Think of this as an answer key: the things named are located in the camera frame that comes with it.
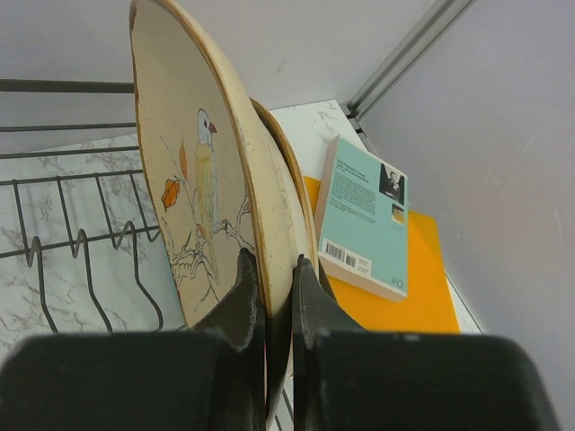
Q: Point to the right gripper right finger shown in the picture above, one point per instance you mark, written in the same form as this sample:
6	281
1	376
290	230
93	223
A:
349	378

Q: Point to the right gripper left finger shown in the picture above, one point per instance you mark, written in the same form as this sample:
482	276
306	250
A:
207	378

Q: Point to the beige bird plate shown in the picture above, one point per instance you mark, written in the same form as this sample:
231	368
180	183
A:
194	124
297	176

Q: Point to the beige and blue plate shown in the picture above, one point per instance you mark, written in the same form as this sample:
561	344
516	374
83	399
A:
281	233

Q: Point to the orange translucent cutting mat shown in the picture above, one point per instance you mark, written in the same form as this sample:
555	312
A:
428	306

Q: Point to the light teal paperback book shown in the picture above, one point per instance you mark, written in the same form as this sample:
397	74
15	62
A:
350	232

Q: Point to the black wire dish rack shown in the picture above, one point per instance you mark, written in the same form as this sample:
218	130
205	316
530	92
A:
82	250

